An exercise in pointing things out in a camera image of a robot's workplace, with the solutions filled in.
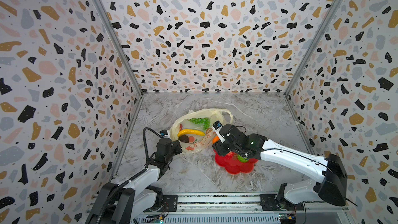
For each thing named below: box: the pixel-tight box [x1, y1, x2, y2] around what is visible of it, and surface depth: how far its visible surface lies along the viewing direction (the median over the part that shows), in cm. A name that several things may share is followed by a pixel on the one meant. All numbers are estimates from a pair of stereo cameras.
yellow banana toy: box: [177, 128, 206, 137], surface depth 99 cm
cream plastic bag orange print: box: [168, 108, 234, 154], surface depth 97 cm
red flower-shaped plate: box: [214, 149, 259, 175], surface depth 87 cm
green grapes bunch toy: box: [187, 117, 211, 131], surface depth 102 cm
